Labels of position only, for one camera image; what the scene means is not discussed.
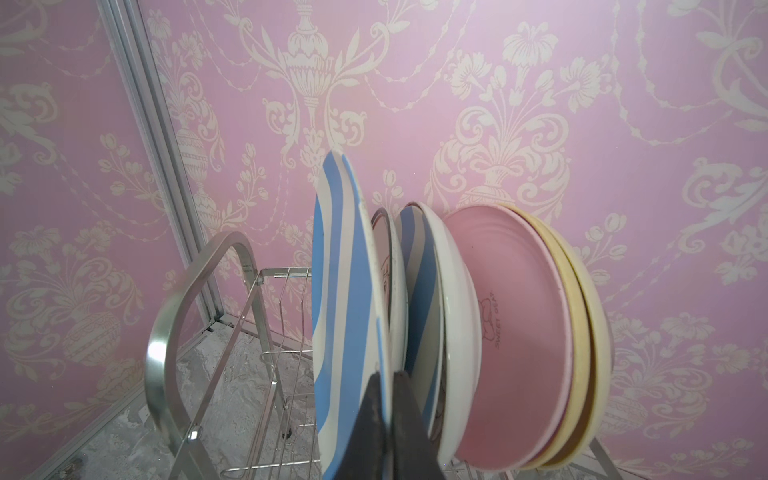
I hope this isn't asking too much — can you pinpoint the orange sunburst plate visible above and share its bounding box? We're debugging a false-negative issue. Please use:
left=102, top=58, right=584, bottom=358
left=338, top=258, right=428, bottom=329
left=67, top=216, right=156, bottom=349
left=371, top=207, right=408, bottom=371

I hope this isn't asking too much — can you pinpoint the yellow bear plate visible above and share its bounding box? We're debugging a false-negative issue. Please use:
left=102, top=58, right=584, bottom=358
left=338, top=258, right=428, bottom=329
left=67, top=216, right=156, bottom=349
left=510, top=206, right=594, bottom=470

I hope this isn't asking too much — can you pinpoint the blue striped plate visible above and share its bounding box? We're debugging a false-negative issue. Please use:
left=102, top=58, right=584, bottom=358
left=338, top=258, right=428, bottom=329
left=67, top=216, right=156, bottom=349
left=397, top=202, right=444, bottom=432
left=311, top=151, right=391, bottom=479

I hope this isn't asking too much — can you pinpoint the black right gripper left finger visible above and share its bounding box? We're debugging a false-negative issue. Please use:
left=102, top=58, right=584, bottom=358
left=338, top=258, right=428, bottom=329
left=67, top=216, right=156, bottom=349
left=334, top=373, right=387, bottom=480

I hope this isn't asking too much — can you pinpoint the left aluminium corner post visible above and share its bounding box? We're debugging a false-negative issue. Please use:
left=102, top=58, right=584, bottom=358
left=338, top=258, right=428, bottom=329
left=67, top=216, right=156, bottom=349
left=95, top=0, right=226, bottom=325

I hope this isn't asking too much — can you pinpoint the pink bear plate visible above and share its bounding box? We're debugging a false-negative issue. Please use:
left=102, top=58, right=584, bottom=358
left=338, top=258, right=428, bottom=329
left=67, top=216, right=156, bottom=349
left=445, top=205, right=573, bottom=472

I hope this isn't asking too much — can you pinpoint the cream beige plate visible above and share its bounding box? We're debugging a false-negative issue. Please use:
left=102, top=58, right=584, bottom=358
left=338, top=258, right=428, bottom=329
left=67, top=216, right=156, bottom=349
left=551, top=227, right=614, bottom=466

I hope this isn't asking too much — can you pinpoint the brown rim petal pattern plate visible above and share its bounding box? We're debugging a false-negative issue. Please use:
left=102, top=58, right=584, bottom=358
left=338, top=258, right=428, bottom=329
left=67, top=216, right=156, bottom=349
left=416, top=202, right=482, bottom=465

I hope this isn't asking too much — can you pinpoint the stainless steel dish rack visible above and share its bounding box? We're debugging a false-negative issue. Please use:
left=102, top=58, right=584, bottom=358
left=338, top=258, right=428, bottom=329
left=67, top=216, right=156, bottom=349
left=143, top=230, right=625, bottom=480

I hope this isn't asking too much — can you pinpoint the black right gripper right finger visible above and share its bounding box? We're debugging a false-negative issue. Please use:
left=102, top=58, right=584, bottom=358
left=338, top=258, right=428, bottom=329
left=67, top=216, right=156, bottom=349
left=392, top=371, right=445, bottom=480

